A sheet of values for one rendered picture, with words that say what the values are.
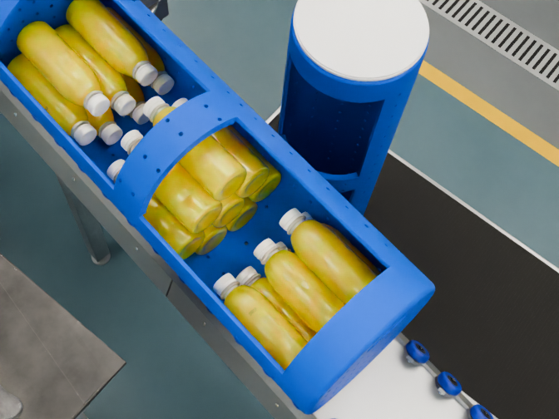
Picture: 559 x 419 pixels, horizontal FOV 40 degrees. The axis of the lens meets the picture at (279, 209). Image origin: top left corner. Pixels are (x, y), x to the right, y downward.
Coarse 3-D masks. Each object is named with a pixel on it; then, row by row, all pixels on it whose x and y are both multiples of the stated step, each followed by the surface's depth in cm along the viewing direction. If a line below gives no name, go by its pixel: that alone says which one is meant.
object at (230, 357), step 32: (0, 96) 159; (32, 128) 155; (64, 160) 152; (160, 288) 147; (192, 320) 144; (224, 352) 141; (384, 352) 136; (256, 384) 137; (352, 384) 133; (384, 384) 133; (416, 384) 134; (288, 416) 135; (320, 416) 130; (352, 416) 131; (384, 416) 131; (416, 416) 131; (448, 416) 132
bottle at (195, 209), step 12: (132, 144) 127; (180, 168) 125; (168, 180) 123; (180, 180) 123; (192, 180) 124; (156, 192) 125; (168, 192) 123; (180, 192) 122; (192, 192) 123; (204, 192) 123; (168, 204) 124; (180, 204) 122; (192, 204) 122; (204, 204) 122; (216, 204) 123; (180, 216) 123; (192, 216) 121; (204, 216) 123; (216, 216) 126; (192, 228) 122; (204, 228) 126
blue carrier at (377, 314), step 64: (0, 0) 129; (64, 0) 143; (128, 0) 132; (0, 64) 133; (192, 64) 126; (128, 128) 149; (192, 128) 118; (256, 128) 122; (128, 192) 121; (320, 192) 117; (192, 256) 135; (384, 256) 113; (384, 320) 106; (320, 384) 108
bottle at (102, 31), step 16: (80, 0) 138; (96, 0) 140; (80, 16) 138; (96, 16) 137; (112, 16) 138; (80, 32) 139; (96, 32) 136; (112, 32) 136; (128, 32) 137; (96, 48) 138; (112, 48) 135; (128, 48) 135; (144, 48) 137; (112, 64) 136; (128, 64) 135; (144, 64) 136
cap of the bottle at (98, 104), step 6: (96, 96) 131; (102, 96) 131; (90, 102) 131; (96, 102) 131; (102, 102) 131; (108, 102) 133; (90, 108) 131; (96, 108) 131; (102, 108) 133; (96, 114) 133
